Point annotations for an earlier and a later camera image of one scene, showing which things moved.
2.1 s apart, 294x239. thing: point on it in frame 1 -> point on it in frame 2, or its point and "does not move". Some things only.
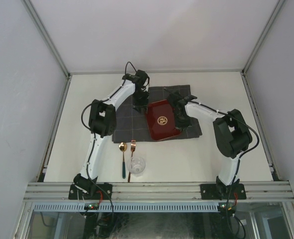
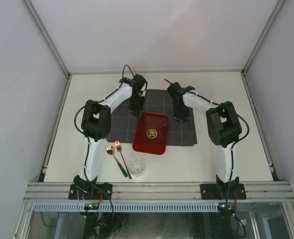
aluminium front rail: x=160 y=191 does not move
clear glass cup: x=136 y=165 does not move
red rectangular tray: x=161 y=120 -> x=151 y=133
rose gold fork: x=133 y=146 -> x=119 y=148
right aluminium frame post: x=263 y=36 does not move
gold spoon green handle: x=122 y=146 -> x=110 y=150
